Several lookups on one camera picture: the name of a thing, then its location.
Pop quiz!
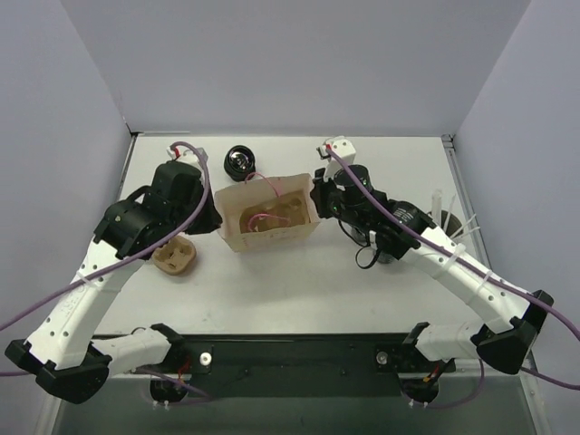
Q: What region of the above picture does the pink cream paper bag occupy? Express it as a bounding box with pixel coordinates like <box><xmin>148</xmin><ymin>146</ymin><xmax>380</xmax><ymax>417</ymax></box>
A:
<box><xmin>214</xmin><ymin>173</ymin><xmax>320</xmax><ymax>253</ymax></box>

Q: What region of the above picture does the black paper coffee cup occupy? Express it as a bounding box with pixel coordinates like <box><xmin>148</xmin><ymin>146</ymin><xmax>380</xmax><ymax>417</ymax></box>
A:
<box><xmin>351</xmin><ymin>227</ymin><xmax>369</xmax><ymax>246</ymax></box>

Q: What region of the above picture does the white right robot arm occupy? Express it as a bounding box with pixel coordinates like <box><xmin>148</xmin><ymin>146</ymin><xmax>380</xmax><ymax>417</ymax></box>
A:
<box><xmin>310</xmin><ymin>165</ymin><xmax>546</xmax><ymax>374</ymax></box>

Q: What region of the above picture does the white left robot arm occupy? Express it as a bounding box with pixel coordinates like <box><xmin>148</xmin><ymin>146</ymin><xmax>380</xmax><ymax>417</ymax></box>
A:
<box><xmin>5</xmin><ymin>159</ymin><xmax>221</xmax><ymax>404</ymax></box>

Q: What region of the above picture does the stack of black cup lids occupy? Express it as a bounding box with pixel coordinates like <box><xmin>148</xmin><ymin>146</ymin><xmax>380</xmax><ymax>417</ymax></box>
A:
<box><xmin>223</xmin><ymin>144</ymin><xmax>256</xmax><ymax>182</ymax></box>

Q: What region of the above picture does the grey cylindrical utensil holder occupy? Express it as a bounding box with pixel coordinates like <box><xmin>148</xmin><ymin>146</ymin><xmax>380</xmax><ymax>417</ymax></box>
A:
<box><xmin>441</xmin><ymin>210</ymin><xmax>463</xmax><ymax>238</ymax></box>

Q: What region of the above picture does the white plastic fork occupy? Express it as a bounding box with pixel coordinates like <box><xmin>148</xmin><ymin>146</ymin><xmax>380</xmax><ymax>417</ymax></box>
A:
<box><xmin>443</xmin><ymin>195</ymin><xmax>457</xmax><ymax>232</ymax></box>

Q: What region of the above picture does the white plastic spoon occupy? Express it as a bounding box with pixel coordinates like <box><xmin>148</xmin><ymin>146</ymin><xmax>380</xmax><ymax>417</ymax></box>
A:
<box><xmin>451</xmin><ymin>215</ymin><xmax>480</xmax><ymax>241</ymax></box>

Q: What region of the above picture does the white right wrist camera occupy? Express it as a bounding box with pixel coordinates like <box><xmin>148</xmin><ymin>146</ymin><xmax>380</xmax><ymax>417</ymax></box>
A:
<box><xmin>317</xmin><ymin>136</ymin><xmax>356</xmax><ymax>181</ymax></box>

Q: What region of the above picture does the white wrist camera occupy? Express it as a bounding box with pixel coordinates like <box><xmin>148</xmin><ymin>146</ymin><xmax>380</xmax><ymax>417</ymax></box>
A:
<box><xmin>317</xmin><ymin>136</ymin><xmax>356</xmax><ymax>181</ymax></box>
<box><xmin>167</xmin><ymin>146</ymin><xmax>208</xmax><ymax>166</ymax></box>

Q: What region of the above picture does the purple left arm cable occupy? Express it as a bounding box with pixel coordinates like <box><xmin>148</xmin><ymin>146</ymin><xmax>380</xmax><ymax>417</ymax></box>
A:
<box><xmin>0</xmin><ymin>141</ymin><xmax>217</xmax><ymax>404</ymax></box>

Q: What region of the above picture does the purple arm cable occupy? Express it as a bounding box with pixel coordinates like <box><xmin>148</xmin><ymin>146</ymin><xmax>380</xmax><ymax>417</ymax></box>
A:
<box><xmin>325</xmin><ymin>149</ymin><xmax>580</xmax><ymax>409</ymax></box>
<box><xmin>0</xmin><ymin>141</ymin><xmax>217</xmax><ymax>404</ymax></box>

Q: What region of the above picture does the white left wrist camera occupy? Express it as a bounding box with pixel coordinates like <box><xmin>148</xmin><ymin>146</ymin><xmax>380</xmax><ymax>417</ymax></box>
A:
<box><xmin>167</xmin><ymin>146</ymin><xmax>208</xmax><ymax>166</ymax></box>

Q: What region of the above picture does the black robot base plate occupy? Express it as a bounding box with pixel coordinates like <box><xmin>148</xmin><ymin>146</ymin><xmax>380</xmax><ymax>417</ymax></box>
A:
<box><xmin>148</xmin><ymin>333</ymin><xmax>455</xmax><ymax>399</ymax></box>

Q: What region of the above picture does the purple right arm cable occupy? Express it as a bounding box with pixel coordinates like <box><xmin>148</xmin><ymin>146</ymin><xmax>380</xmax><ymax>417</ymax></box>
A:
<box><xmin>325</xmin><ymin>149</ymin><xmax>580</xmax><ymax>409</ymax></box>

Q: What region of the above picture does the aluminium frame rail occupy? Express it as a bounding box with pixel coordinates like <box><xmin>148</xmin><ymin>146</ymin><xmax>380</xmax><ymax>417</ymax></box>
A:
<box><xmin>108</xmin><ymin>337</ymin><xmax>539</xmax><ymax>382</ymax></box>

